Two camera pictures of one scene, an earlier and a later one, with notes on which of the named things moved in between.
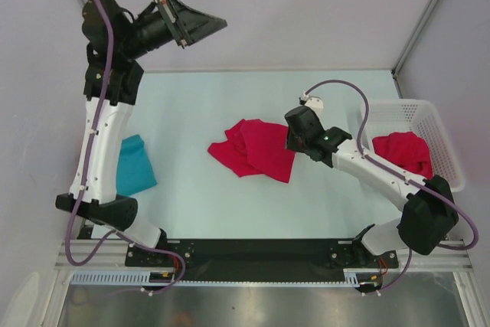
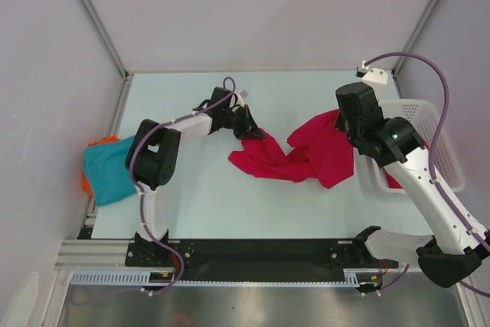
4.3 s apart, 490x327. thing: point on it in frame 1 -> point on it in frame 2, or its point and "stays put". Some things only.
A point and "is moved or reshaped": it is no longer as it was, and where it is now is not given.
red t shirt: x=256 y=147 is moved or reshaped
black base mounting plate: x=257 y=259 stays put
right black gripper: x=290 y=142 -> x=340 y=122
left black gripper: x=190 y=25 -> x=249 y=128
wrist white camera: x=313 y=102 -> x=376 y=75
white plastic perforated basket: x=422 y=118 stays put
